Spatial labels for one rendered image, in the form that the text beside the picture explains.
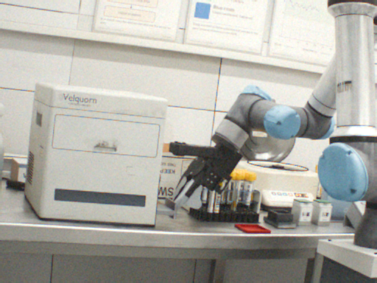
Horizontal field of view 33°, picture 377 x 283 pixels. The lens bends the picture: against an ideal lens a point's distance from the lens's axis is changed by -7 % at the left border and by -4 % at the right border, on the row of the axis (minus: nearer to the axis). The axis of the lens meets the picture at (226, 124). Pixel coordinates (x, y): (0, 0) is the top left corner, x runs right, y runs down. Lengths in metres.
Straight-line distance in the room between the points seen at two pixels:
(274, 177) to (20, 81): 0.84
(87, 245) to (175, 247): 0.21
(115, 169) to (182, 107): 0.77
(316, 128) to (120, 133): 0.48
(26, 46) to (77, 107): 0.66
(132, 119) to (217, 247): 0.36
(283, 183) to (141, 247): 0.63
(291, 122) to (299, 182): 0.52
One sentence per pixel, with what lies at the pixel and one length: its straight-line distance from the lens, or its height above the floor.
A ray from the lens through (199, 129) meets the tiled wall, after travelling 2.23.
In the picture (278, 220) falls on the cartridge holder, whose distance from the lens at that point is 1.73.
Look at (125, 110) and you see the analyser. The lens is 1.47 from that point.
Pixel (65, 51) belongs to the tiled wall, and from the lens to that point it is 2.08.
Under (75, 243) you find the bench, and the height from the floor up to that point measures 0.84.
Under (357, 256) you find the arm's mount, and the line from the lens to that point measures 1.37.
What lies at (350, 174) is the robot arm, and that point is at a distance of 1.29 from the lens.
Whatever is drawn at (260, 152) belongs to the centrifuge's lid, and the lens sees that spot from 2.27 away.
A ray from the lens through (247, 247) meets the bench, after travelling 1.60.
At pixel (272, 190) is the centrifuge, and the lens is 1.98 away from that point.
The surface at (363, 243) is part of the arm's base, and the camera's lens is 1.43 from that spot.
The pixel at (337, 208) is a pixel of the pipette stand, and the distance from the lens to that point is 1.92.
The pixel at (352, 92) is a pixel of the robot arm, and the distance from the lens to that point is 1.34.
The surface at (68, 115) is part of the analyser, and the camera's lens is 1.44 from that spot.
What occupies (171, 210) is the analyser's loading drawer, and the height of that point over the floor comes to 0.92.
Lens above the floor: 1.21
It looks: 3 degrees down
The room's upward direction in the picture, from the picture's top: 7 degrees clockwise
